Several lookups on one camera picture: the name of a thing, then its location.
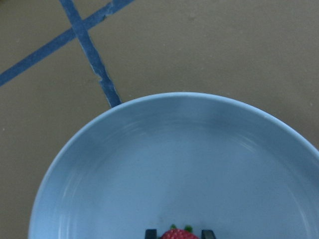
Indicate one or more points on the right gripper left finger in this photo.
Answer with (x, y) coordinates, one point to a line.
(151, 234)

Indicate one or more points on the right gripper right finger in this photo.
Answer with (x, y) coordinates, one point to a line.
(207, 234)

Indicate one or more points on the red strawberry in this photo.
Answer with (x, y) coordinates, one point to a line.
(179, 233)

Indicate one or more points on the blue plate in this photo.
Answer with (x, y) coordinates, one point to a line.
(184, 159)

